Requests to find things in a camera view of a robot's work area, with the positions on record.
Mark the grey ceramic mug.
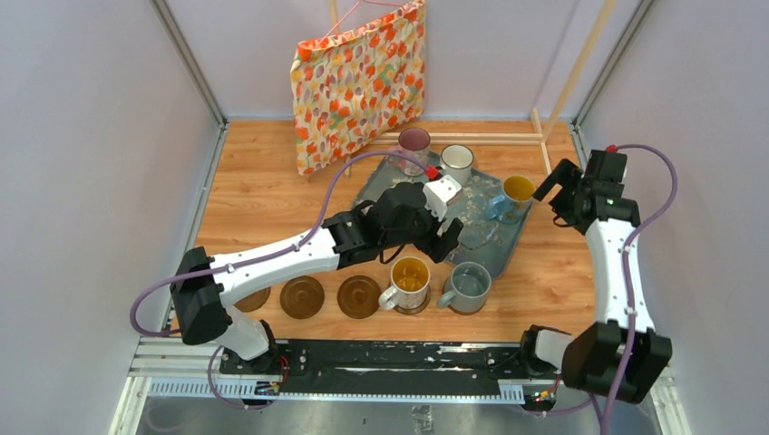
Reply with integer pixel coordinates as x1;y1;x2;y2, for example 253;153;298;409
436;262;492;315

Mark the white mug black handle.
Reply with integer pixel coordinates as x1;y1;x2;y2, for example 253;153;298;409
440;144;474;186

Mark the floral fabric bag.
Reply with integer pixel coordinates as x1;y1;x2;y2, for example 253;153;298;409
289;1;427;176

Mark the brown round coaster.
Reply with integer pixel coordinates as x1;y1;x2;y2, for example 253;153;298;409
336;275;382;319
280;275;325;320
234;287;271;313
394;299;430;315

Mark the blue floral serving tray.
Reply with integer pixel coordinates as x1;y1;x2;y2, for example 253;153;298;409
352;158;530;278

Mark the white floral mug yellow inside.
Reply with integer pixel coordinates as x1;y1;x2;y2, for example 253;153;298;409
379;256;431;311

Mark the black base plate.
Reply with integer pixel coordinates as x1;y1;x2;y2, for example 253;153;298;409
217;339;555;397

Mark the aluminium rail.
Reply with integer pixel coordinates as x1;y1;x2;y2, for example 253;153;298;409
128;337;638;406

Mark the pink mug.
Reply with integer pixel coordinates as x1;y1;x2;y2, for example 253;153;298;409
388;127;431;177

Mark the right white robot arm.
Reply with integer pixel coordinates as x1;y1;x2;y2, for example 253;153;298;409
517;150;673;404

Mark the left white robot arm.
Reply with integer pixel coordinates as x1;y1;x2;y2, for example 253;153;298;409
170;176;463;374

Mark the blue butterfly mug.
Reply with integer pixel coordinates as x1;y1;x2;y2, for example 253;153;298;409
485;175;535;224

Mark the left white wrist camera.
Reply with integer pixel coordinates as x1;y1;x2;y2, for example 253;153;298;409
423;175;462;222

